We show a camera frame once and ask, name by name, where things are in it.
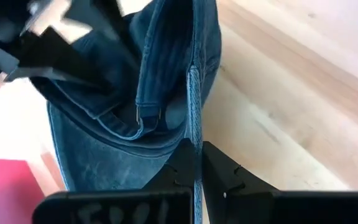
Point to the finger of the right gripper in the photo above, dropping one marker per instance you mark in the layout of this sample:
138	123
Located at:
57	59
98	15

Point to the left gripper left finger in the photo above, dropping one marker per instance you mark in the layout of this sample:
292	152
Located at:
154	202

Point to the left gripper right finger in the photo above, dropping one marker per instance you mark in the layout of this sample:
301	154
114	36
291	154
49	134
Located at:
259	205

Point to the blue denim cap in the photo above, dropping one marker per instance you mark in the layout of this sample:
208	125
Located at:
104	161

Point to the pink tray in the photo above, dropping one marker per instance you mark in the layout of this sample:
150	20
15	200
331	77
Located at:
8	186

